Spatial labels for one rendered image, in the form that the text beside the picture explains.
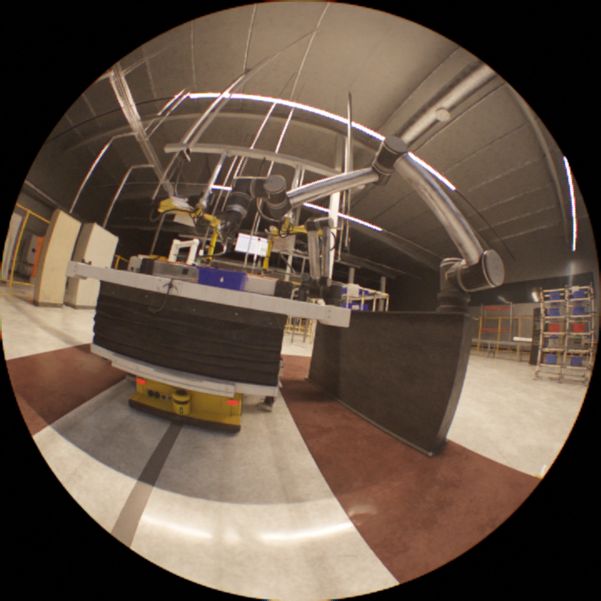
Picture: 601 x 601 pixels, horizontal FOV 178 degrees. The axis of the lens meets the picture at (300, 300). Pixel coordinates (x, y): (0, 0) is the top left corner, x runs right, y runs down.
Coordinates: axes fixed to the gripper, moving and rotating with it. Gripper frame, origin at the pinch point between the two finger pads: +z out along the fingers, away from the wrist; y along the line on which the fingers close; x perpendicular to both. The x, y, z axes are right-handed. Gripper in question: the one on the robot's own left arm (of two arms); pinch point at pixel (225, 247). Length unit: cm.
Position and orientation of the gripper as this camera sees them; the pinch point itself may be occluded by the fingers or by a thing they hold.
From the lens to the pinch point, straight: 88.9
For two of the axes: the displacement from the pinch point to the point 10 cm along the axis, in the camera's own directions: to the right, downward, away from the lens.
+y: -1.9, 0.6, 9.8
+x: -9.7, -1.6, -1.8
